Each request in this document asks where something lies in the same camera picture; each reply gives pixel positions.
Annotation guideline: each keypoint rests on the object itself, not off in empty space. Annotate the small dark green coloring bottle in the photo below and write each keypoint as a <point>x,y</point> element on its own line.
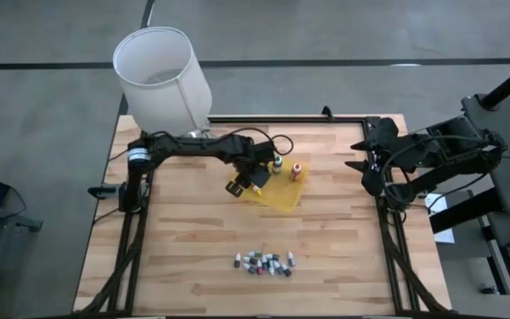
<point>265,262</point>
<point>251,268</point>

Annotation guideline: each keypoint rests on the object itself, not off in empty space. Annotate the black frame bracket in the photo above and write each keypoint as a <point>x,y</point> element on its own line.
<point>327,113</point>

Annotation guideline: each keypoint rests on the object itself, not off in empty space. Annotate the grey metal cart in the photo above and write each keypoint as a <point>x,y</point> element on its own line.
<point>16,220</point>

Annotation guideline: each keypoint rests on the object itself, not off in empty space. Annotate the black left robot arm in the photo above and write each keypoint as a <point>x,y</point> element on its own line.
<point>193,145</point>

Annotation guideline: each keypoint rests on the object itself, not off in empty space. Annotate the large yellow food coloring bottle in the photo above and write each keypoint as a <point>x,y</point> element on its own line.
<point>257,191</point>

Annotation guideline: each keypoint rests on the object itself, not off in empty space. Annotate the small dark red coloring bottle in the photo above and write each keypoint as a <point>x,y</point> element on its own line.
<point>286,270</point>

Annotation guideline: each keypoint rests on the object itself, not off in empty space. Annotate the small black floor object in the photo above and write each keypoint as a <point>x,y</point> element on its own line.
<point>489,290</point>

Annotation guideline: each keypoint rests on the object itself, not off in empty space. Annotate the black support beam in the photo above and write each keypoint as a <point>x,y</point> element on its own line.
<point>463,212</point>

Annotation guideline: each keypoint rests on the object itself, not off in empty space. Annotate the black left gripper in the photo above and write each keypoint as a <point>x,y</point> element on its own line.
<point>255,153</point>

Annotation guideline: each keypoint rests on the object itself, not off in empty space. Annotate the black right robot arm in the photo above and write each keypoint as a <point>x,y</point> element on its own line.
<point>458,150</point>

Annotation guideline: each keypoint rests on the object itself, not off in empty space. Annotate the small violet coloring bottle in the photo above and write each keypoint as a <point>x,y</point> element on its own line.
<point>291,258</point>

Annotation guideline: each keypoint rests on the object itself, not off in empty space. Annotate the white-shaded silver table lamp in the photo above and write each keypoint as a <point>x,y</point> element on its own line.
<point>162,88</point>

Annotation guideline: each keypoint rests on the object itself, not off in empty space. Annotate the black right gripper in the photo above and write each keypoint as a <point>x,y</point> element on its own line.
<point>383,137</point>

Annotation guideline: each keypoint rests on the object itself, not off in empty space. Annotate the crumpled clear plastic wrap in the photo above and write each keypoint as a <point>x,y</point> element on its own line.
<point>207,132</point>

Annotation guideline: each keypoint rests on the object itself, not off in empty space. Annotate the white paper sheet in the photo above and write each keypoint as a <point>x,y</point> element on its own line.
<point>446,237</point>

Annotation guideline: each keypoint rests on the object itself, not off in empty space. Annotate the yellow translucent plastic tray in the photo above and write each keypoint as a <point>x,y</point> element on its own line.
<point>281,195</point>

